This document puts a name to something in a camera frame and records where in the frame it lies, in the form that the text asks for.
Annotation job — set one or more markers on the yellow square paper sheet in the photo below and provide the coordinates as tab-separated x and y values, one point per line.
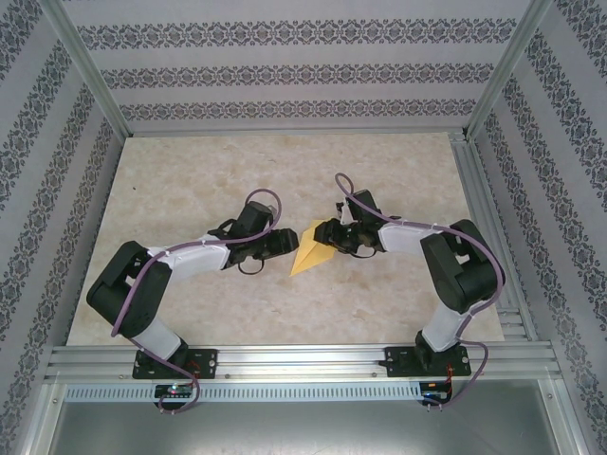
310	258

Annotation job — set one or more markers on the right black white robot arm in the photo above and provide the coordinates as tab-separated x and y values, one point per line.
460	275

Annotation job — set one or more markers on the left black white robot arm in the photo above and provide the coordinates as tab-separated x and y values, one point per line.
137	303

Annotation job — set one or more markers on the grey metal sheet panel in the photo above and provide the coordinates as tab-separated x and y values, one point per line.
303	431

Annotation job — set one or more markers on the left small controller board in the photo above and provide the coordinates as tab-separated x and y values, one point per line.
175	390

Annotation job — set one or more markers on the small controller board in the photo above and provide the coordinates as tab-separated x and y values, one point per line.
434	386
175	390

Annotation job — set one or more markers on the right small controller board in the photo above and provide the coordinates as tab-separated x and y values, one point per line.
434	386

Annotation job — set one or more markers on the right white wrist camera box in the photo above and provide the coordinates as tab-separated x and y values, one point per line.
347	215

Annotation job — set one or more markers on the thin aluminium back rail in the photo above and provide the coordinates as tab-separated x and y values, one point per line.
284	132

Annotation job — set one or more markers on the long aluminium mounting rail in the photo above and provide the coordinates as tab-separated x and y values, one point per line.
303	360

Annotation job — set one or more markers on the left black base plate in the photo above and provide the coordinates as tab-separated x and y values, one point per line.
208	362

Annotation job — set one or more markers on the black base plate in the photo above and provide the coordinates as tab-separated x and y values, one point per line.
208	362
396	362

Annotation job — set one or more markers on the aluminium side rail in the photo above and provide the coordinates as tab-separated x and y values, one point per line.
474	180

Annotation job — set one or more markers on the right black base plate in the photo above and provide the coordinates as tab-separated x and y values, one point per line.
396	362

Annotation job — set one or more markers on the right aluminium frame post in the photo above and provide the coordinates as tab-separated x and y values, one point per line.
511	61

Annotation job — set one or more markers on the aluminium frame post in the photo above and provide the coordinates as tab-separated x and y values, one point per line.
511	61
86	61

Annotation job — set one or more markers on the left aluminium frame post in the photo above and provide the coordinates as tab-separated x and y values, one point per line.
86	61

